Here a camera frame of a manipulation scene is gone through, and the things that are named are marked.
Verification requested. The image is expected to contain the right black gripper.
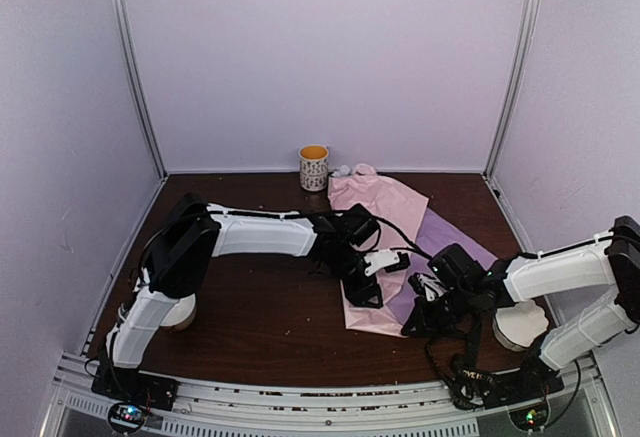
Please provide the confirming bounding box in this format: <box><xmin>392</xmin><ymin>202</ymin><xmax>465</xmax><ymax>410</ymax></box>
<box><xmin>402</xmin><ymin>284</ymin><xmax>475</xmax><ymax>338</ymax></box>

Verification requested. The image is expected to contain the purple pink wrapping paper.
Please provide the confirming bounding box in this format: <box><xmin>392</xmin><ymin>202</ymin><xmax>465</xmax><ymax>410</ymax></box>
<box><xmin>327</xmin><ymin>172</ymin><xmax>499</xmax><ymax>338</ymax></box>

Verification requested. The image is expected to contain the black lettered ribbon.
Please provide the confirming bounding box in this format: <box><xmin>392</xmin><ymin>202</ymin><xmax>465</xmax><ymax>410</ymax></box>
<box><xmin>424</xmin><ymin>314</ymin><xmax>499</xmax><ymax>411</ymax></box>

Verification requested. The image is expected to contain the pink fake flower stem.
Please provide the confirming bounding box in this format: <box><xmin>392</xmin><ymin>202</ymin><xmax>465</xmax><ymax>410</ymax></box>
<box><xmin>352</xmin><ymin>163</ymin><xmax>377</xmax><ymax>176</ymax></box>

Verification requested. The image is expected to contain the white fake flower stem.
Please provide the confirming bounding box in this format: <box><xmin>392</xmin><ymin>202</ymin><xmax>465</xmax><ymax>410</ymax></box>
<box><xmin>332</xmin><ymin>165</ymin><xmax>352</xmax><ymax>178</ymax></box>

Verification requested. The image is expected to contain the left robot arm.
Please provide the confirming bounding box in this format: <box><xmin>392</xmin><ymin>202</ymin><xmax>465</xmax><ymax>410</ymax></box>
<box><xmin>92</xmin><ymin>193</ymin><xmax>400</xmax><ymax>410</ymax></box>

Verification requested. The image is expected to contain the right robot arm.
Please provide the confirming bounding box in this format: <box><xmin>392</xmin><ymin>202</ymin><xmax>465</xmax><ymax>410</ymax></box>
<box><xmin>401</xmin><ymin>216</ymin><xmax>639</xmax><ymax>410</ymax></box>

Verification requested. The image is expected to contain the white scalloped bowl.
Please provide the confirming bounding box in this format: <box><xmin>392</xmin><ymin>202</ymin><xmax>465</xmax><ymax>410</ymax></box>
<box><xmin>492</xmin><ymin>300</ymin><xmax>549</xmax><ymax>352</ymax></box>

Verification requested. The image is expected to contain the patterned mug orange inside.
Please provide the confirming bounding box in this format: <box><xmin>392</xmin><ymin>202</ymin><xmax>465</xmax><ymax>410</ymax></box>
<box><xmin>299</xmin><ymin>145</ymin><xmax>329</xmax><ymax>192</ymax></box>

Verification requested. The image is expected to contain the white round bowl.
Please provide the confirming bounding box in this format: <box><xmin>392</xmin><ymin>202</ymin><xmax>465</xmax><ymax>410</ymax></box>
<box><xmin>160</xmin><ymin>294</ymin><xmax>197</xmax><ymax>332</ymax></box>

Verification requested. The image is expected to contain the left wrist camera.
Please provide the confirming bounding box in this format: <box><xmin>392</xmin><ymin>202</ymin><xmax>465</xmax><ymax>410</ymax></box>
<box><xmin>363</xmin><ymin>249</ymin><xmax>410</xmax><ymax>276</ymax></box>

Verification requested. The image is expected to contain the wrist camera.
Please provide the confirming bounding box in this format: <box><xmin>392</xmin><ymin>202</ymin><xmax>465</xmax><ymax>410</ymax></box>
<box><xmin>408</xmin><ymin>272</ymin><xmax>447</xmax><ymax>301</ymax></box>
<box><xmin>363</xmin><ymin>249</ymin><xmax>410</xmax><ymax>276</ymax></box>

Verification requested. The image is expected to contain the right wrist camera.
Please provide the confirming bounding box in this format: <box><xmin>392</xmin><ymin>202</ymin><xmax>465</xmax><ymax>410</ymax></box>
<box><xmin>408</xmin><ymin>272</ymin><xmax>447</xmax><ymax>301</ymax></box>

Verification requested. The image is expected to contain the front aluminium rail base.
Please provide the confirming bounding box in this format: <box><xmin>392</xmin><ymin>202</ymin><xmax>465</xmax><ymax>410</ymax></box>
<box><xmin>36</xmin><ymin>354</ymin><xmax>622</xmax><ymax>436</ymax></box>

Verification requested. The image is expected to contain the right aluminium frame post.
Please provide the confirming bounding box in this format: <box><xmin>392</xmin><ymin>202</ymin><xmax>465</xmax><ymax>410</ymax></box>
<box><xmin>483</xmin><ymin>0</ymin><xmax>541</xmax><ymax>181</ymax></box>

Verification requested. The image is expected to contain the aluminium frame post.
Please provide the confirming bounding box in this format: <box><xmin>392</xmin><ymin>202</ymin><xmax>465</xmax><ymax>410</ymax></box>
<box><xmin>483</xmin><ymin>0</ymin><xmax>541</xmax><ymax>181</ymax></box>
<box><xmin>111</xmin><ymin>0</ymin><xmax>168</xmax><ymax>179</ymax></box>

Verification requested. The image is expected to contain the left aluminium frame post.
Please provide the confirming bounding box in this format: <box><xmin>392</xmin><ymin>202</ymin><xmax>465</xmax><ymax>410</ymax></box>
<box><xmin>111</xmin><ymin>0</ymin><xmax>168</xmax><ymax>179</ymax></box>

